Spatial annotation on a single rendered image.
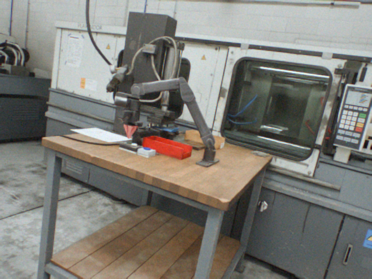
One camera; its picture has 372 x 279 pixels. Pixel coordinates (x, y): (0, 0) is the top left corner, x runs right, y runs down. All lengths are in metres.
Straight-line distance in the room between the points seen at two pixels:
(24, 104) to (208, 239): 3.95
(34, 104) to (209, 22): 2.91
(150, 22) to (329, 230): 1.78
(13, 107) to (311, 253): 4.03
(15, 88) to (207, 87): 3.03
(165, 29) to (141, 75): 0.30
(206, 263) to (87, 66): 2.41
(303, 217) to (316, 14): 2.93
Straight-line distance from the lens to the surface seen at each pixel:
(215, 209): 1.15
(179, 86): 1.46
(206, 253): 1.23
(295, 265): 2.42
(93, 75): 3.10
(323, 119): 2.12
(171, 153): 1.53
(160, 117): 1.78
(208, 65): 2.39
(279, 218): 2.30
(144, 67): 1.84
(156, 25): 1.84
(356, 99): 2.01
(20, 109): 4.75
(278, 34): 4.48
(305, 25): 4.44
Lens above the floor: 1.29
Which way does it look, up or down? 11 degrees down
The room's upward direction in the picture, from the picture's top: 11 degrees clockwise
